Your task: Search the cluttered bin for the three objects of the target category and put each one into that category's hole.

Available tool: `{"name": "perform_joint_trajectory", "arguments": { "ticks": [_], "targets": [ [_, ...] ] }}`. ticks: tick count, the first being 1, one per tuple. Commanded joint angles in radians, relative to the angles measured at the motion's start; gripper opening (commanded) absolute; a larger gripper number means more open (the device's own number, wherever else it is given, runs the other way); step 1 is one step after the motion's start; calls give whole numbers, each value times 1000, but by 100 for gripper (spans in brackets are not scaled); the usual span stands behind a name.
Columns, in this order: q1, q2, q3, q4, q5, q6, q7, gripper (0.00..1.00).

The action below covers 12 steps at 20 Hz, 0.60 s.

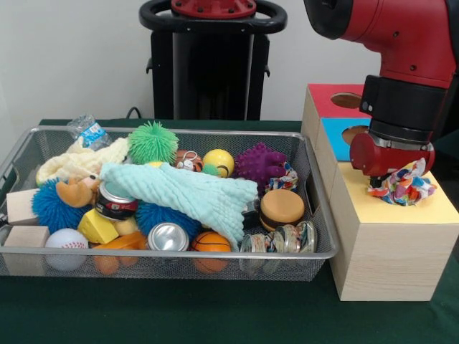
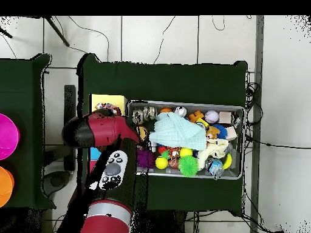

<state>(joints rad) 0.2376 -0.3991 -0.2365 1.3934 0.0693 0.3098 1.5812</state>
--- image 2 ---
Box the wooden box three holes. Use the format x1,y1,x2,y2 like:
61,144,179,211
89,93,129,174

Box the shallow silver mesh bin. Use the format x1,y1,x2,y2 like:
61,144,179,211
126,100,245,181

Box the toy hamburger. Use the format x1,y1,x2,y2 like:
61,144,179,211
136,125,149,143

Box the mint green waffle cloth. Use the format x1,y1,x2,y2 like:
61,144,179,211
148,112,208,151

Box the silver drink can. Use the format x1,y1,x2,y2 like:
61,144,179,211
174,106,188,118

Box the purple spiky ball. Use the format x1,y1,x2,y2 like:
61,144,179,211
136,148,156,169

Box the yellow smiley ball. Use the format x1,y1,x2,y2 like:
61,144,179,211
155,156,169,170

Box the dark green table cloth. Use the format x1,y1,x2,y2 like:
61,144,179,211
77,52,249,217
0,53,57,211

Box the green koosh ball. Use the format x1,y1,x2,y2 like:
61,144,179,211
177,155,199,177

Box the white baseball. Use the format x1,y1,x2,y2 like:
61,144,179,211
204,110,220,124

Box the blue koosh ball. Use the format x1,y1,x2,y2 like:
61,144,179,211
213,124,228,140

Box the crushed plastic water bottle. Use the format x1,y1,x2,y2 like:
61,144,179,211
205,157,225,181

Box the black upright panel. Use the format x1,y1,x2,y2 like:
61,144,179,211
63,84,77,172

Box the grey stand foot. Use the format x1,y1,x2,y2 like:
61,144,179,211
42,170,72,198

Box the grey floor strip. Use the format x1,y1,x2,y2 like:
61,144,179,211
249,15,265,233

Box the black tripod leg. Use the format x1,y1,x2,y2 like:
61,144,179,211
0,25,13,39
44,16,70,47

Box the pink round disc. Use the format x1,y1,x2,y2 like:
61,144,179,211
0,113,21,161

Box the orange round disc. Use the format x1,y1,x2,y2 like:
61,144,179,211
0,166,15,209

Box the thin black floor cable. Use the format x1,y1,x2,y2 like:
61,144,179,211
152,16,177,65
211,15,226,32
67,16,110,62

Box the black cable bundle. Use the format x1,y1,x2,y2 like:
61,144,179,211
244,81,264,127

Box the taut black cable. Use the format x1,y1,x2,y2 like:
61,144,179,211
244,134,311,150

